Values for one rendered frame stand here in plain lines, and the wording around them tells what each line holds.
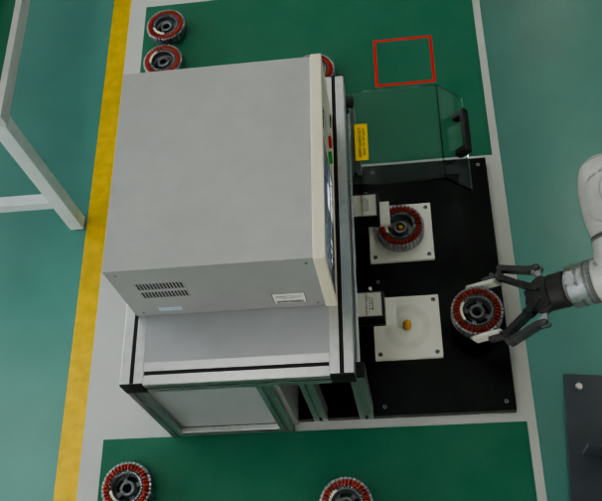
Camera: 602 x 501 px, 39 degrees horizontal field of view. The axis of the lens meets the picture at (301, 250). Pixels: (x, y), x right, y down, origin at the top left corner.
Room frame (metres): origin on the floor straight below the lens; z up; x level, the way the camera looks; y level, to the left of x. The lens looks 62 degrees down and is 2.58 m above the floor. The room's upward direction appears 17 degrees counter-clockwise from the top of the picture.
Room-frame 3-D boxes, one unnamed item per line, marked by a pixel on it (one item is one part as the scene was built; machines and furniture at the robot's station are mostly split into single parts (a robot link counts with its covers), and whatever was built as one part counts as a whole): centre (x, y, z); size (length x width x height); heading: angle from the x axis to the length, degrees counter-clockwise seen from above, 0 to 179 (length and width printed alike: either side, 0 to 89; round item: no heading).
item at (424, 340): (0.69, -0.18, 0.78); 0.15 x 0.15 x 0.01; 76
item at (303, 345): (0.89, 0.10, 1.09); 0.68 x 0.44 x 0.05; 166
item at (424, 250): (0.93, -0.24, 0.78); 0.15 x 0.15 x 0.01; 76
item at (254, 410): (0.60, 0.26, 0.91); 0.28 x 0.03 x 0.32; 76
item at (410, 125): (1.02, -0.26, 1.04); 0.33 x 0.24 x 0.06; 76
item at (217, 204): (0.91, 0.10, 1.22); 0.44 x 0.39 x 0.20; 166
